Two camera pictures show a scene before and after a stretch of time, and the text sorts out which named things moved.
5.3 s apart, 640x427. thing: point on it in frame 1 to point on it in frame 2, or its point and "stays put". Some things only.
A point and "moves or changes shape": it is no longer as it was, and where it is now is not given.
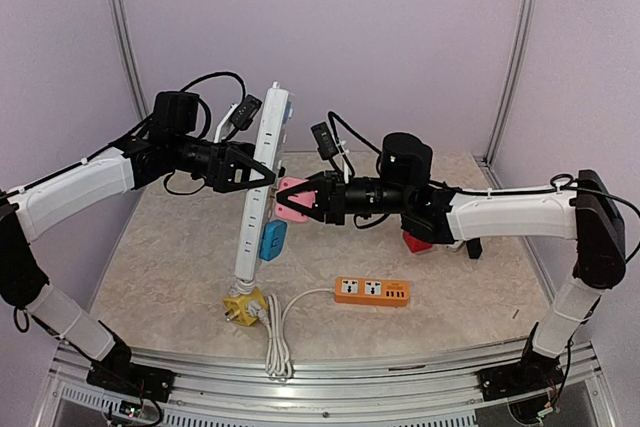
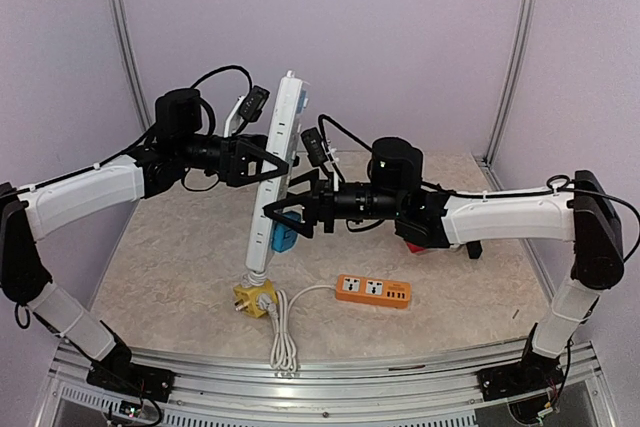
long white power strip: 261,205 moves or changes shape
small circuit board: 132,409 stays put
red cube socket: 414,244 stays put
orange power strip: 372,291 stays put
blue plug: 272,239 to 284,238
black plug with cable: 474,247 stays put
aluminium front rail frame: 226,393 stays put
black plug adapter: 325,143 to 315,146
